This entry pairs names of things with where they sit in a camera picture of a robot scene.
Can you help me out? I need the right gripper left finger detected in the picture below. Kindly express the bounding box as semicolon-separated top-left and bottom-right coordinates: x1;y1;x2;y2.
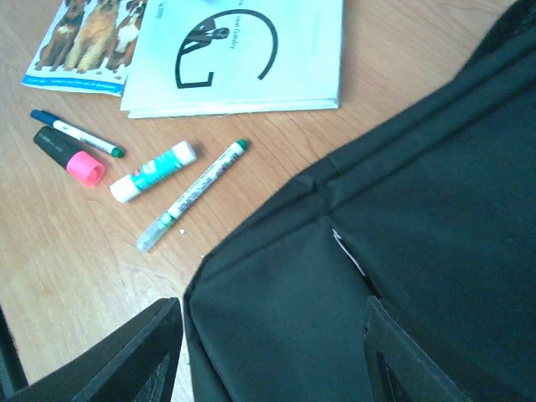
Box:
1;297;183;401

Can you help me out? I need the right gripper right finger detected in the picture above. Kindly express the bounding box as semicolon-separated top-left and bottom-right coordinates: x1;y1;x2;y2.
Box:
363;296;469;401

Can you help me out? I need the black student backpack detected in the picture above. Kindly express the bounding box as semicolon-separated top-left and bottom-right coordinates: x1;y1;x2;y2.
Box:
183;1;535;401

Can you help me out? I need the grey Great Gatsby book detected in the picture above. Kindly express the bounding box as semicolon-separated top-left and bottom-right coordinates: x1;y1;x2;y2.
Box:
121;1;343;118

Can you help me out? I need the green white marker pen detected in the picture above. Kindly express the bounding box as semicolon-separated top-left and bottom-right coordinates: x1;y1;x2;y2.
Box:
137;139;248;253

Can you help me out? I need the pink black highlighter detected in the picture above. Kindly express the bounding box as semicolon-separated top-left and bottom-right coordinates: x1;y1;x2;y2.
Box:
33;126;106;187

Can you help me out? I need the white green glue stick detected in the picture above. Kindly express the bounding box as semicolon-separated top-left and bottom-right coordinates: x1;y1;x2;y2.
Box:
110;141;197;203

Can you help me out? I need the blue white marker pen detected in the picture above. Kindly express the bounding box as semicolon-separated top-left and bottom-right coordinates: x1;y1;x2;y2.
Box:
30;110;126;158

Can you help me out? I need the dog picture book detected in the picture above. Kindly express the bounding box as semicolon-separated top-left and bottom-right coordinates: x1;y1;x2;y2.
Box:
22;0;147;96

